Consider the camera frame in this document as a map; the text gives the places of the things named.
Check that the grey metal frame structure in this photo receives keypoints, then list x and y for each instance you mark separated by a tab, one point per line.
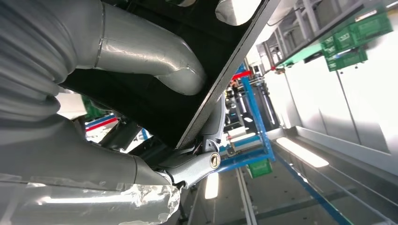
298	18

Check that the blue rack with green crates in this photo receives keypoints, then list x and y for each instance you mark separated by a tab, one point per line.
258	124

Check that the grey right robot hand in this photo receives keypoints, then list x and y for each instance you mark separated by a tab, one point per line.
77	186

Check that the long white light strip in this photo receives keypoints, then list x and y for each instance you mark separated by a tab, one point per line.
301	152
211	186

